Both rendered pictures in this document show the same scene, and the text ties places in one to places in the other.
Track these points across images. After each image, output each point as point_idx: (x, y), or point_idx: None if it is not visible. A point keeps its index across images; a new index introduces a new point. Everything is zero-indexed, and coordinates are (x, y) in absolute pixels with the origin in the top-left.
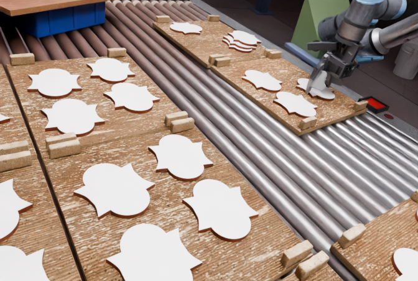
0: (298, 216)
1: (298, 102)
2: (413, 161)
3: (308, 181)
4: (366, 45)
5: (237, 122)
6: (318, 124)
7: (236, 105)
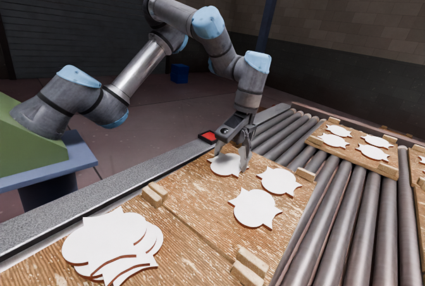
0: (394, 191)
1: (274, 178)
2: (272, 137)
3: (358, 184)
4: (119, 107)
5: (349, 231)
6: (291, 170)
7: (322, 236)
